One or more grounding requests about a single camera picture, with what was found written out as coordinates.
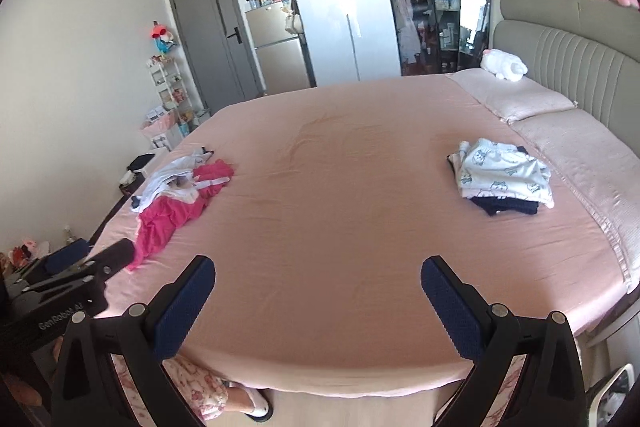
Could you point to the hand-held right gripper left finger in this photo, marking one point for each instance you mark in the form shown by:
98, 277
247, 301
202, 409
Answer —
185, 307

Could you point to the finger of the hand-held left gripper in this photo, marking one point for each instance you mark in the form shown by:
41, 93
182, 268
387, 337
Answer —
117, 254
67, 257

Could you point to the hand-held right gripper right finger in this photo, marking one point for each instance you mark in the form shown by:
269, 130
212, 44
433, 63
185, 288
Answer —
450, 312

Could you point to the light blue printed shorts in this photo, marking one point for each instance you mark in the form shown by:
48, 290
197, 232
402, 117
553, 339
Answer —
505, 172

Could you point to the magenta garment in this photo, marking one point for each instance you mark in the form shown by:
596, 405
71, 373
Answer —
160, 222

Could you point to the person's floral pajama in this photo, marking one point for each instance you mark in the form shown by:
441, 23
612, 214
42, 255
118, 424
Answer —
200, 387

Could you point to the white garment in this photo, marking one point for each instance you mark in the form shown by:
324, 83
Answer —
165, 177

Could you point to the dark low stool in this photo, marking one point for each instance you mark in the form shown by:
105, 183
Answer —
140, 162

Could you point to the person's white slipper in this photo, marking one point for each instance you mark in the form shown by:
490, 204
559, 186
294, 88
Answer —
252, 402

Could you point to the navy folded garment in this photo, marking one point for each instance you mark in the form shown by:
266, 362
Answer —
505, 208

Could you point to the pink storage box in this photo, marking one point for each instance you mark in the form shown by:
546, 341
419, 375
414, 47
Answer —
162, 124

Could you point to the white shelf rack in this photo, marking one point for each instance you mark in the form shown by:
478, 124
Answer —
167, 82

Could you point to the long pink pillow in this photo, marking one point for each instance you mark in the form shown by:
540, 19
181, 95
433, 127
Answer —
590, 157

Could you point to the red blue plush toy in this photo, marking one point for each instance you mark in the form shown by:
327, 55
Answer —
162, 38

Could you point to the small pink pillow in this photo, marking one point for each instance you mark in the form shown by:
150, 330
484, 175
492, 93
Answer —
520, 99

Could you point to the grey door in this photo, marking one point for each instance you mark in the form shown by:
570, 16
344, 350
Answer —
210, 37

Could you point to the silver fridge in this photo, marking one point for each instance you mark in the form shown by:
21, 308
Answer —
280, 57

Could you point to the grey padded headboard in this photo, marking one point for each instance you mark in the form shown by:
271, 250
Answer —
575, 52

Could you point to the cream hanging bag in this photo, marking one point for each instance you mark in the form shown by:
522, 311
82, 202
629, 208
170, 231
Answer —
294, 22

